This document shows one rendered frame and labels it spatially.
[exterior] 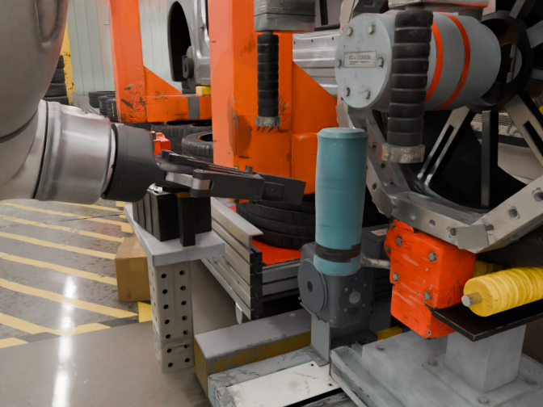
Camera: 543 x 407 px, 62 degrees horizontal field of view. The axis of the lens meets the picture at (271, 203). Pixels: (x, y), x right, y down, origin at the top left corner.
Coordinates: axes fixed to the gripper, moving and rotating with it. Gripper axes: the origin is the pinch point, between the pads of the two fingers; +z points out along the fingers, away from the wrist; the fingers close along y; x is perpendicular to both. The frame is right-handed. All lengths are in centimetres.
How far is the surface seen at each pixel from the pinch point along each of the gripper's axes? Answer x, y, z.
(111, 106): 4, 495, 84
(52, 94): 12, 848, 59
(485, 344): 23, -1, 53
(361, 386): 44, 19, 47
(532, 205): -5.0, -14.6, 28.8
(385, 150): -7.3, -10.9, 4.9
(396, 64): -15.7, -11.2, 3.0
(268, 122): -8.0, 20.6, 8.9
